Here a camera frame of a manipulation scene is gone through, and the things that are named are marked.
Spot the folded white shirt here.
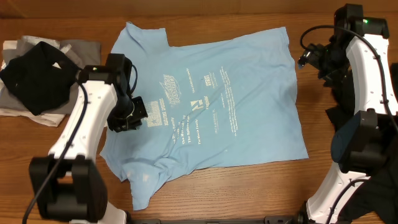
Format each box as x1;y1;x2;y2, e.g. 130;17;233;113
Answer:
1;37;66;127

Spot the folded grey shirt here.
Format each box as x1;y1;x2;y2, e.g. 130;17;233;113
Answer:
1;36;101;114

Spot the folded black shirt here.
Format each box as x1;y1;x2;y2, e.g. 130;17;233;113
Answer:
1;42;80;115

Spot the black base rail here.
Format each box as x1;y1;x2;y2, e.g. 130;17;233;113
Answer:
126;215;296;224

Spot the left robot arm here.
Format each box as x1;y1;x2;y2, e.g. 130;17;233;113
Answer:
22;54;148;223

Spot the light blue printed t-shirt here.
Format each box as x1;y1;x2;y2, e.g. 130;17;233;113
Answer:
101;23;308;210

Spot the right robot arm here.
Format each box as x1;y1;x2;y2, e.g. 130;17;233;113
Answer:
285;4;397;223

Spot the black t-shirt under blue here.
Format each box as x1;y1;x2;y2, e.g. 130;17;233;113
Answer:
318;65;397;223

